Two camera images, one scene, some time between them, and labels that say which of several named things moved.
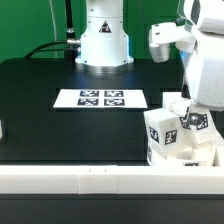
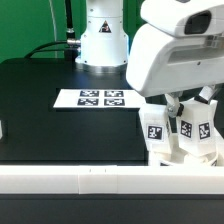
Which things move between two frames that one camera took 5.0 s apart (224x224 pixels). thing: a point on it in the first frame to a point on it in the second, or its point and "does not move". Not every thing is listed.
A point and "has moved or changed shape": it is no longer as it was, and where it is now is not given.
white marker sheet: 104,98 does not move
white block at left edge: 1,133 does not move
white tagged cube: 163,128 has moved or changed shape
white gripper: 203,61 to 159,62
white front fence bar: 110,179 does not move
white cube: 205,132 has moved or changed shape
